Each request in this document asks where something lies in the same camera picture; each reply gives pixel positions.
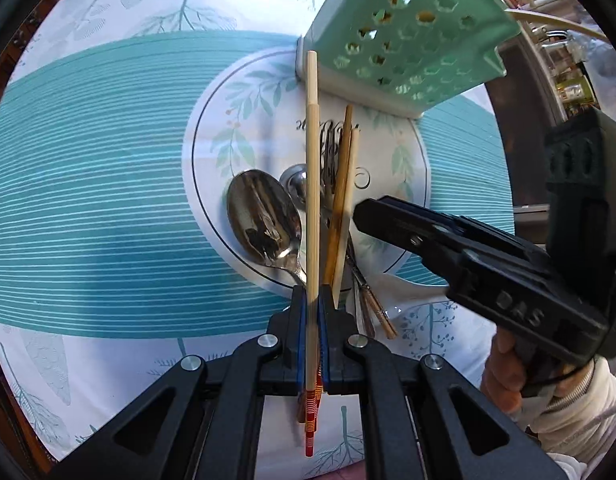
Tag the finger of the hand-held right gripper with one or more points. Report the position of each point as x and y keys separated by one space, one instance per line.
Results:
x=468 y=232
x=398 y=235

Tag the green plastic utensil holder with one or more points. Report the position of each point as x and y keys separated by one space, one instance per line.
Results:
x=413 y=35

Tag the dark glass built-in oven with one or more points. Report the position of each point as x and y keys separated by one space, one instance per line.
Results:
x=523 y=125

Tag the small stainless steel spoon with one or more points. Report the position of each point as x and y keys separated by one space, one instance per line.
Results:
x=294 y=182

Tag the person's right hand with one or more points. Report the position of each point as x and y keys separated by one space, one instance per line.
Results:
x=500 y=370

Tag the large stainless steel spoon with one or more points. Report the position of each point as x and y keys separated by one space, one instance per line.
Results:
x=260 y=220

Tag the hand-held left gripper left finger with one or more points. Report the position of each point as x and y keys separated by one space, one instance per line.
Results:
x=300 y=345

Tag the row of seasoning jars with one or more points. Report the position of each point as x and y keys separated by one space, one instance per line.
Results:
x=573 y=87

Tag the red-tipped bamboo chopstick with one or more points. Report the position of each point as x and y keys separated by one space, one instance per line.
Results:
x=312 y=185

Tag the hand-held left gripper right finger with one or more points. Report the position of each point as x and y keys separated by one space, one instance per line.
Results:
x=322 y=350

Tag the person's right forearm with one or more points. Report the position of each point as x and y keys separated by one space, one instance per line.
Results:
x=578 y=425

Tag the pile of wooden chopsticks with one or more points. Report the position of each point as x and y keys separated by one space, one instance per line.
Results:
x=343 y=160

